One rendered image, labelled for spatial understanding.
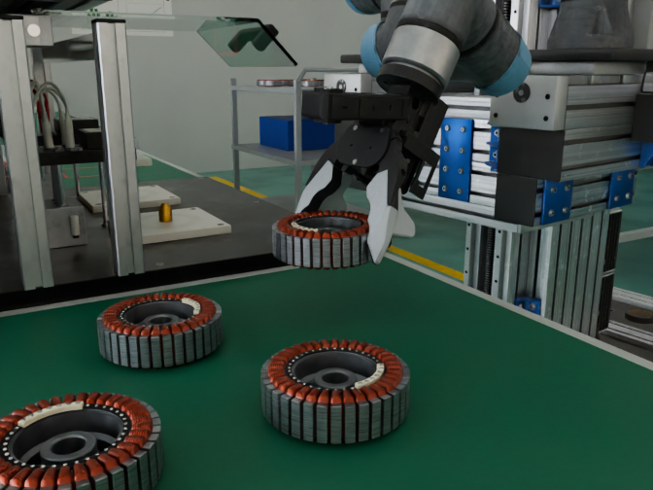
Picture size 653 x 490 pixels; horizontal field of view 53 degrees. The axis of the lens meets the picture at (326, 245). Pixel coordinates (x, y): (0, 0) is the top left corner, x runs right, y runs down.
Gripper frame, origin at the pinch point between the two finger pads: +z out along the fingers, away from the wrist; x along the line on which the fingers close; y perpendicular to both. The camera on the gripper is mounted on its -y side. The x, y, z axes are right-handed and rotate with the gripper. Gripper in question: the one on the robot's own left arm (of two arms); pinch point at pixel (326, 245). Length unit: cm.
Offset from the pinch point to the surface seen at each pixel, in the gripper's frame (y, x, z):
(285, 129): 165, 257, -75
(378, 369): -6.7, -18.3, 8.5
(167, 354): -13.4, -1.7, 14.7
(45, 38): -25.2, 28.3, -9.4
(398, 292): 13.6, 0.3, 1.1
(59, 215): -12.2, 37.8, 8.5
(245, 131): 302, 523, -121
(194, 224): 5.0, 34.2, 2.4
